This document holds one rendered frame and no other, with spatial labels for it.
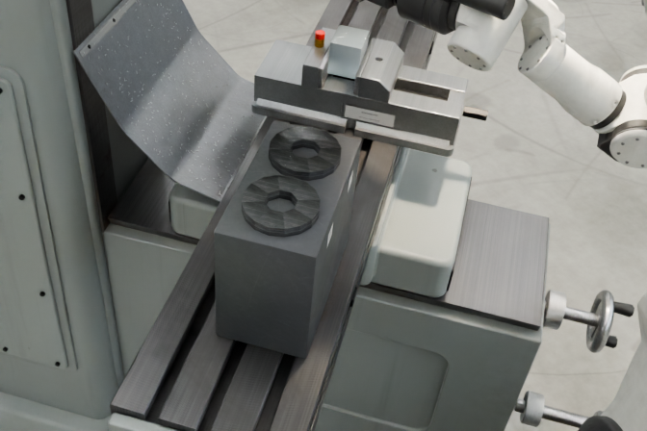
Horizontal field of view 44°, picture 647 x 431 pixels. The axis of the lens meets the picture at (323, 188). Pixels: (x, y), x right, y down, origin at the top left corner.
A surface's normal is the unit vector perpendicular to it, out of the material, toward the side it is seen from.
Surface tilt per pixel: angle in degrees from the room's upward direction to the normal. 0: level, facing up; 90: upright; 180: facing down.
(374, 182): 0
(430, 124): 90
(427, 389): 90
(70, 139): 89
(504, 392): 90
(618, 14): 0
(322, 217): 0
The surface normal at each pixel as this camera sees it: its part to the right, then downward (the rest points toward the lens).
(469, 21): -0.32, -0.28
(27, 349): -0.25, 0.61
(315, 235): 0.07, -0.74
